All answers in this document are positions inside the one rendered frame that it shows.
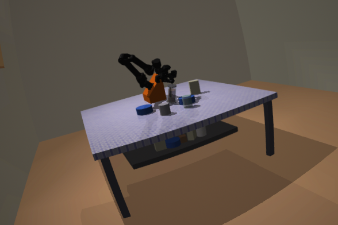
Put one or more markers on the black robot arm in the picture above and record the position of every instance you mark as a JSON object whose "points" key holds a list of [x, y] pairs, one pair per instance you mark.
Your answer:
{"points": [[126, 58]]}

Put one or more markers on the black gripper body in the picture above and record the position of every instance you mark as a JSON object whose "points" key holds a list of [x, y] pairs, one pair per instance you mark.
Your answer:
{"points": [[159, 76]]}

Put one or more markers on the black flat shelf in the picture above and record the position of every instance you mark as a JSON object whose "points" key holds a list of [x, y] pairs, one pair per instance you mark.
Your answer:
{"points": [[147, 155]]}

